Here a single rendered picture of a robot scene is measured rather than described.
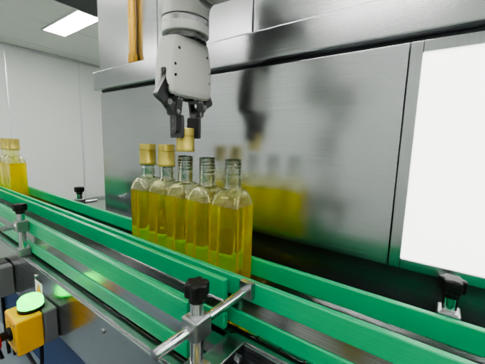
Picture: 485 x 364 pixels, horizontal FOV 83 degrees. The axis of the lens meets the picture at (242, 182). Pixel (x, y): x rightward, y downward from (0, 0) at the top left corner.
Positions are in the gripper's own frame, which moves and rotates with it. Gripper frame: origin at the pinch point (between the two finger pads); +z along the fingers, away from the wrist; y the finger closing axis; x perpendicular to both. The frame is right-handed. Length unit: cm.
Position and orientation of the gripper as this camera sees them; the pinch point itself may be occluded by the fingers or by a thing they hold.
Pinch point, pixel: (185, 127)
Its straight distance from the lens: 53.9
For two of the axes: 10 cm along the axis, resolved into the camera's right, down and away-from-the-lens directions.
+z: -0.3, 9.9, 1.4
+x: 8.1, 1.0, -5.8
